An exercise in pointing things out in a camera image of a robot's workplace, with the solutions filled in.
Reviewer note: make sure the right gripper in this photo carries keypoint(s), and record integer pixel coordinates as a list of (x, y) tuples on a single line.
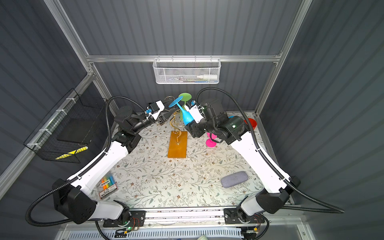
[(192, 127)]

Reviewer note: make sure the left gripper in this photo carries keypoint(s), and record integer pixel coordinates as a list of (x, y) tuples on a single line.
[(164, 117)]

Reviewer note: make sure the blue wine glass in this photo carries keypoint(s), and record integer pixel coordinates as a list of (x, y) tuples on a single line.
[(183, 112)]

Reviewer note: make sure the pink wine glass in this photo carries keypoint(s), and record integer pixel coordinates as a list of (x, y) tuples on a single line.
[(210, 142)]

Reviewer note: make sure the green wine glass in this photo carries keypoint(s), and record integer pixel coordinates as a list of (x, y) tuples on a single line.
[(185, 97)]

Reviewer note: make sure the red wine glass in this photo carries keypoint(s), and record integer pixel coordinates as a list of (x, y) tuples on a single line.
[(252, 122)]

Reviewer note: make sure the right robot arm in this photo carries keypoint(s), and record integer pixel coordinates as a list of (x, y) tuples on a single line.
[(211, 118)]

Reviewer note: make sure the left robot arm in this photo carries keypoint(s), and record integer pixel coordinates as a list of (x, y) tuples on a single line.
[(74, 202)]

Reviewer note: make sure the orange wooden rack base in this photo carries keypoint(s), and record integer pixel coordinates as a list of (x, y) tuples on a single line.
[(178, 145)]

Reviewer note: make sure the grey oblong case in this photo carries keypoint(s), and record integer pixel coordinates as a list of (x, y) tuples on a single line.
[(234, 179)]

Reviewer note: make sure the colourful marker pack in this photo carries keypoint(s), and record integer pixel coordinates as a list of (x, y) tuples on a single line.
[(106, 186)]

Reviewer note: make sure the gold wire glass rack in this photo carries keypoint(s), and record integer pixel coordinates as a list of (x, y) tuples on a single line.
[(176, 121)]

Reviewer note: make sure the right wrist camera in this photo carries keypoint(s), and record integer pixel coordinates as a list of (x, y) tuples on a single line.
[(196, 111)]

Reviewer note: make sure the white mesh wall basket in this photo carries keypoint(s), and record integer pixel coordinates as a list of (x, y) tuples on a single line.
[(187, 71)]

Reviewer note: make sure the black wire side basket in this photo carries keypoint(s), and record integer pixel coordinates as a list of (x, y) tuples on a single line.
[(77, 131)]

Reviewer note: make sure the front mounting rail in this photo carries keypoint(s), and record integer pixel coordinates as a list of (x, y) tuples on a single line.
[(212, 223)]

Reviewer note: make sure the aluminium frame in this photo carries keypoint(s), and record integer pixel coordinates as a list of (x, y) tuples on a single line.
[(55, 52)]

